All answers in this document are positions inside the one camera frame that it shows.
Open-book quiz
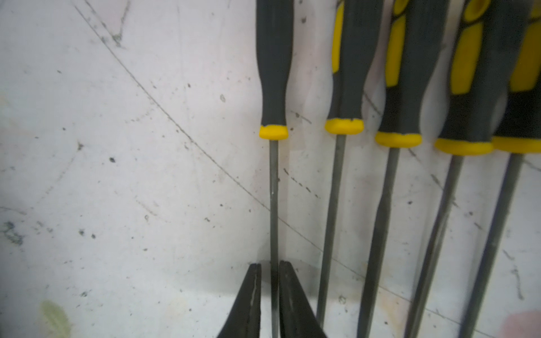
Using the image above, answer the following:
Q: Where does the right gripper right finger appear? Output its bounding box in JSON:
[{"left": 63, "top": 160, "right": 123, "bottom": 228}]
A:
[{"left": 279, "top": 261, "right": 327, "bottom": 338}]

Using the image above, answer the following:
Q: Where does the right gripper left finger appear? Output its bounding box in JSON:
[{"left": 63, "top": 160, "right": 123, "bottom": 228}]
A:
[{"left": 217, "top": 263, "right": 261, "bottom": 338}]

